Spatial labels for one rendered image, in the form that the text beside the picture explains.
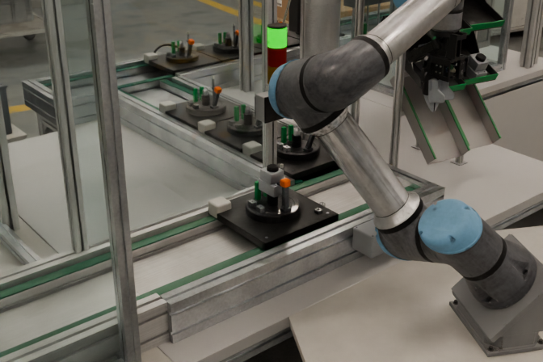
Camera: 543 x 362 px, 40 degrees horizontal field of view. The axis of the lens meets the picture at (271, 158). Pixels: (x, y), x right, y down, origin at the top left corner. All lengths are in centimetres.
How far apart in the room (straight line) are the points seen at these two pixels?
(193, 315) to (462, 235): 59
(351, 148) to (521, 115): 218
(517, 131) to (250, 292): 219
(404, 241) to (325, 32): 144
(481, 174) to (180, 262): 108
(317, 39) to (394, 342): 155
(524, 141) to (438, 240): 224
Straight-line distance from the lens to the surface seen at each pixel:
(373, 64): 141
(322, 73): 140
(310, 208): 194
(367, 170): 156
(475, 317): 169
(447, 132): 227
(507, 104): 352
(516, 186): 243
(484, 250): 157
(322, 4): 289
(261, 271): 172
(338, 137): 152
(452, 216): 155
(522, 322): 166
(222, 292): 168
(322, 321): 171
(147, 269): 181
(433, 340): 169
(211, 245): 188
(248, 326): 169
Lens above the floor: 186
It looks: 24 degrees down
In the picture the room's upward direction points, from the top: straight up
